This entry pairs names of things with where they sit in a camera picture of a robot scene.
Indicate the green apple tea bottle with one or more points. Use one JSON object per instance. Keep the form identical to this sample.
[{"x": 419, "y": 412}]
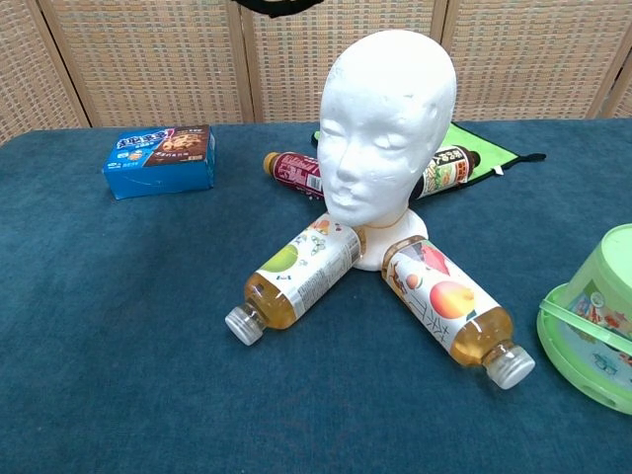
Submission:
[{"x": 306, "y": 276}]

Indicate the green plastic toy bucket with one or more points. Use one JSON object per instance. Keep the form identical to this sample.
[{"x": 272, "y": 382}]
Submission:
[{"x": 592, "y": 321}]

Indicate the woven wooden folding screen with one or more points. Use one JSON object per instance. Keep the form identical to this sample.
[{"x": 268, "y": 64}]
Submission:
[{"x": 148, "y": 59}]

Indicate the peach tea bottle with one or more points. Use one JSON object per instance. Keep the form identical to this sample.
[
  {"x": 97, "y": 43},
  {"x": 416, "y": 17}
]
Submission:
[{"x": 444, "y": 301}]

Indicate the white foam mannequin head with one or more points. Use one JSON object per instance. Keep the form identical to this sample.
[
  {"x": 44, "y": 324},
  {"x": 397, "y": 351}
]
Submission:
[{"x": 387, "y": 113}]

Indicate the blue cookie box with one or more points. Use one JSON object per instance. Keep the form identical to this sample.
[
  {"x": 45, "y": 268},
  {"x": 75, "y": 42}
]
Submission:
[{"x": 158, "y": 170}]

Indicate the green cloth bag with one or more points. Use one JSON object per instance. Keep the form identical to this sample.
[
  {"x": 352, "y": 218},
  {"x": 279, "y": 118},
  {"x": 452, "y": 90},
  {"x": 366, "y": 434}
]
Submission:
[{"x": 486, "y": 148}]

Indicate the maroon label drink bottle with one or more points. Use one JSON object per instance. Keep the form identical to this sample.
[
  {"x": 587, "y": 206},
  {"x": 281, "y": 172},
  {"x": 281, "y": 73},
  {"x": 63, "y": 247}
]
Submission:
[{"x": 296, "y": 173}]

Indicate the black baseball cap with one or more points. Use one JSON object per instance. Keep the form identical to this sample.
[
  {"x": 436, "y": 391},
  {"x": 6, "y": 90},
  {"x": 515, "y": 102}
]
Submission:
[{"x": 276, "y": 6}]

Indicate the dark tea bottle green label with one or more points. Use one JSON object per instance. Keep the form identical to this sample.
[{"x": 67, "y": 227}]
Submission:
[{"x": 447, "y": 170}]

